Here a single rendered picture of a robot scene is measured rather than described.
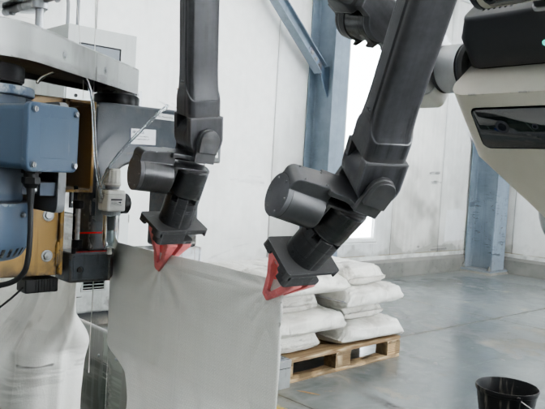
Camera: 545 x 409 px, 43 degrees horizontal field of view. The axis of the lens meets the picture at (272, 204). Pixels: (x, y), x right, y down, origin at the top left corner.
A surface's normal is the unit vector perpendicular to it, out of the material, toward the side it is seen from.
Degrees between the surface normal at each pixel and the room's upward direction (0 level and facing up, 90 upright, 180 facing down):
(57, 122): 90
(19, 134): 90
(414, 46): 123
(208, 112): 101
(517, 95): 130
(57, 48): 90
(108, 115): 90
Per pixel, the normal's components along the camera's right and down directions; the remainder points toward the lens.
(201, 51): 0.47, 0.28
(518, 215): -0.74, -0.01
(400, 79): 0.16, 0.60
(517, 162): -0.63, 0.63
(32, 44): 0.93, 0.07
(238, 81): 0.67, 0.07
